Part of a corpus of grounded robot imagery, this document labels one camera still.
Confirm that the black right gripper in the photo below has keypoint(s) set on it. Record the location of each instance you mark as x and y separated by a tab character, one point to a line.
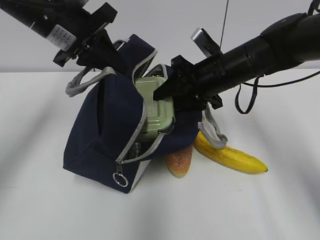
188	85

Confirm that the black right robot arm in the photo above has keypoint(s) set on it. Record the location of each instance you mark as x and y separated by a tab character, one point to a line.
284	45

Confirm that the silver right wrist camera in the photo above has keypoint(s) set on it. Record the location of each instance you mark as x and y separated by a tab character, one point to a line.
205	43

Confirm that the navy blue lunch bag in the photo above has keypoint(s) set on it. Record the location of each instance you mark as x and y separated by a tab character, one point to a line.
109	121

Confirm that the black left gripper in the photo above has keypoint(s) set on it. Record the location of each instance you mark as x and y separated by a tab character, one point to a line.
90	44

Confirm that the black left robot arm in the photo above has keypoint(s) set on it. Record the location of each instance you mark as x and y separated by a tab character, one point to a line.
41	16

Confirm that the brown bread roll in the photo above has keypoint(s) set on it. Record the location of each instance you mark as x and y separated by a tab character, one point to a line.
178	163

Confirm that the green lidded lunch box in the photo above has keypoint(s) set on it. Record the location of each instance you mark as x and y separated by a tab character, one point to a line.
160	114

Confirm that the yellow banana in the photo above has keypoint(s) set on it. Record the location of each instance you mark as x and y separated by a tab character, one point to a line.
211	143

